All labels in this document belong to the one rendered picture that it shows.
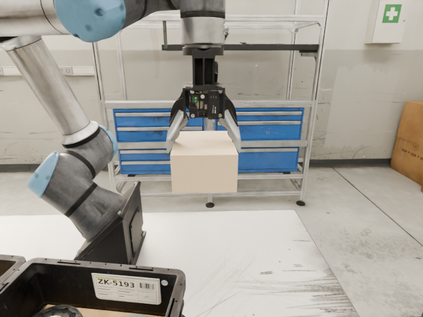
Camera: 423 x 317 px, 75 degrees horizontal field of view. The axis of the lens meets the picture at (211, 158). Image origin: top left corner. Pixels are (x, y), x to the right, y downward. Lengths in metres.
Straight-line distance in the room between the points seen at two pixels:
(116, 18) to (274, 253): 0.77
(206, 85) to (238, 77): 2.60
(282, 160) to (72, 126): 1.89
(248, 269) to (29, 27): 0.75
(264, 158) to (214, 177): 1.90
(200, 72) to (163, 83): 2.58
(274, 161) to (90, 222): 1.85
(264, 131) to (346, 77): 1.40
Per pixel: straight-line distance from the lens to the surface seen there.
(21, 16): 0.53
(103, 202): 0.81
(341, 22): 3.36
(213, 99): 0.47
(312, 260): 0.94
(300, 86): 3.23
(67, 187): 0.81
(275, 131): 2.33
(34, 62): 0.81
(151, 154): 2.34
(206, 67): 0.49
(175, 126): 0.52
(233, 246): 0.94
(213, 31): 0.48
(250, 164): 2.38
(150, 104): 2.21
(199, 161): 0.49
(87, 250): 0.83
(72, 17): 0.43
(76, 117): 0.84
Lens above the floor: 1.29
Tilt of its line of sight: 21 degrees down
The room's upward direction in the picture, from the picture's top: straight up
